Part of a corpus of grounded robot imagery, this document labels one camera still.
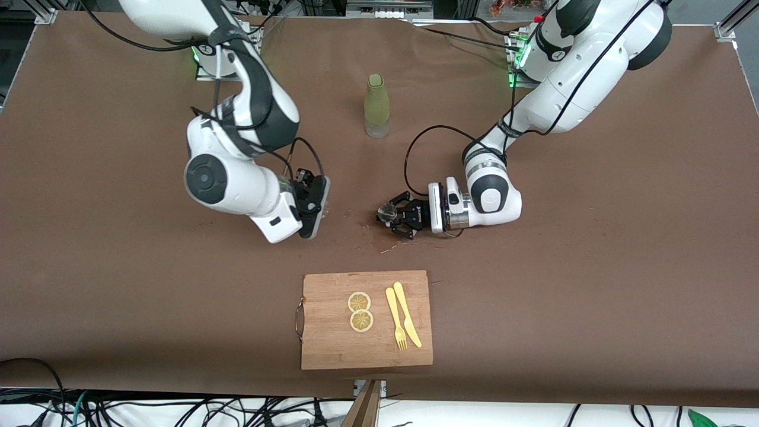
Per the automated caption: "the yellow plastic fork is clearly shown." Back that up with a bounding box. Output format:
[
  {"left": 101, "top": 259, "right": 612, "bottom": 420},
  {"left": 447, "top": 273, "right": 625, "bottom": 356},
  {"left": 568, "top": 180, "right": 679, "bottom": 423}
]
[{"left": 385, "top": 287, "right": 409, "bottom": 351}]

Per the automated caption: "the yellow plastic knife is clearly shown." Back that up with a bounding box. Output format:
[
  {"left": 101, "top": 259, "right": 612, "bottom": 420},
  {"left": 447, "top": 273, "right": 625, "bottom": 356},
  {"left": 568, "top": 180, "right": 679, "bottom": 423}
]
[{"left": 393, "top": 282, "right": 423, "bottom": 349}]

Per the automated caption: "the green sleeved glass bottle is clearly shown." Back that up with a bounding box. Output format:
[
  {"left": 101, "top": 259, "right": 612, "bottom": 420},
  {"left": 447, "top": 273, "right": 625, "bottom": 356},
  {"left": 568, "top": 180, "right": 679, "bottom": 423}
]
[{"left": 364, "top": 73, "right": 391, "bottom": 139}]

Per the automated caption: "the brown wooden beam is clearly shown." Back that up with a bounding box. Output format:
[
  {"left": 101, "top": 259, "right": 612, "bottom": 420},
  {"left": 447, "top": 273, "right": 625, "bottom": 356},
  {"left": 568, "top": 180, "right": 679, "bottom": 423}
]
[{"left": 340, "top": 380, "right": 383, "bottom": 427}]

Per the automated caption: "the brown paper table cover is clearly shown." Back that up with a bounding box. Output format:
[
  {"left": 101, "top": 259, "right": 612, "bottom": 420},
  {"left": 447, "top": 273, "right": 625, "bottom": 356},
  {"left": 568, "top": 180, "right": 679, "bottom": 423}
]
[{"left": 0, "top": 11, "right": 759, "bottom": 407}]

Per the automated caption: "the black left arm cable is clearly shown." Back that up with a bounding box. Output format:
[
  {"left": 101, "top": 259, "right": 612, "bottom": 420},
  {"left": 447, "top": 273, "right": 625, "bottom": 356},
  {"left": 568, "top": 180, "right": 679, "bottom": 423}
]
[{"left": 404, "top": 125, "right": 475, "bottom": 199}]

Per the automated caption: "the wooden cutting board with handle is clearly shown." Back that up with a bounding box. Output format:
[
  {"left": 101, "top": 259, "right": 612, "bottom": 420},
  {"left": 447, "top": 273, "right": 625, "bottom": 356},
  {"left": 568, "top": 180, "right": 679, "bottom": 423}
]
[{"left": 295, "top": 270, "right": 434, "bottom": 371}]

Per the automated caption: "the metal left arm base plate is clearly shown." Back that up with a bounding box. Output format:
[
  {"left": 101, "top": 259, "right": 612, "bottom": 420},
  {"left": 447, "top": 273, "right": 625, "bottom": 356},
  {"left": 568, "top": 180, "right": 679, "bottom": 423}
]
[{"left": 506, "top": 33, "right": 537, "bottom": 90}]

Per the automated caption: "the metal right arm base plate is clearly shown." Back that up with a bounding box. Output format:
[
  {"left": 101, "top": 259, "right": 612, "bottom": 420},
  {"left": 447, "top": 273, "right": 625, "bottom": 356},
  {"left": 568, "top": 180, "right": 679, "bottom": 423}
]
[{"left": 194, "top": 24, "right": 261, "bottom": 82}]

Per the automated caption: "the black cable across table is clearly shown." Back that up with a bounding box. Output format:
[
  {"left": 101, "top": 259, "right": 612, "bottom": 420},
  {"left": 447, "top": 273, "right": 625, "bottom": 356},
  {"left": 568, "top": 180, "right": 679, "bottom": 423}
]
[{"left": 409, "top": 17, "right": 522, "bottom": 51}]

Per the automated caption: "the black floor cable loop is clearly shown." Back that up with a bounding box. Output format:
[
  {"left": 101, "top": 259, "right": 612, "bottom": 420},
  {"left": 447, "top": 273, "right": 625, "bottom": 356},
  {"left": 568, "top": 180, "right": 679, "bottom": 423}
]
[{"left": 0, "top": 358, "right": 67, "bottom": 427}]

